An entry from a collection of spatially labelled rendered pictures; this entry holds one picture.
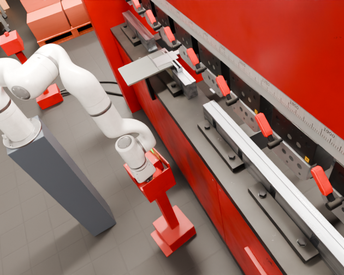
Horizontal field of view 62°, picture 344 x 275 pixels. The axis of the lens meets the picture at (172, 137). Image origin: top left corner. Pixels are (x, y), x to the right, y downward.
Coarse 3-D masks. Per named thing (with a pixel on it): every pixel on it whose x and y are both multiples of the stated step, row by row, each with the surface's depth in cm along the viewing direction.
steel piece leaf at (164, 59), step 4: (160, 56) 157; (164, 56) 156; (168, 56) 156; (152, 60) 154; (156, 60) 156; (160, 60) 155; (164, 60) 154; (168, 60) 153; (172, 60) 153; (156, 64) 150; (160, 64) 152
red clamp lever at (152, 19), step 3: (147, 12) 126; (150, 12) 126; (147, 15) 127; (150, 15) 126; (150, 18) 126; (153, 18) 126; (150, 21) 127; (153, 21) 126; (153, 24) 126; (156, 24) 126; (153, 27) 126; (156, 27) 126; (159, 27) 126; (156, 30) 127
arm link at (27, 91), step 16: (0, 64) 96; (16, 64) 98; (32, 64) 90; (48, 64) 92; (0, 80) 98; (16, 80) 87; (32, 80) 88; (48, 80) 93; (16, 96) 91; (32, 96) 90
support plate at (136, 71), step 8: (152, 56) 159; (128, 64) 159; (136, 64) 157; (144, 64) 156; (152, 64) 154; (168, 64) 151; (120, 72) 156; (128, 72) 154; (136, 72) 152; (144, 72) 151; (152, 72) 150; (128, 80) 149; (136, 80) 148
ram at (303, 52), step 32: (192, 0) 87; (224, 0) 70; (256, 0) 59; (288, 0) 51; (320, 0) 44; (192, 32) 99; (224, 32) 78; (256, 32) 64; (288, 32) 54; (320, 32) 47; (256, 64) 70; (288, 64) 59; (320, 64) 51; (288, 96) 64; (320, 96) 54
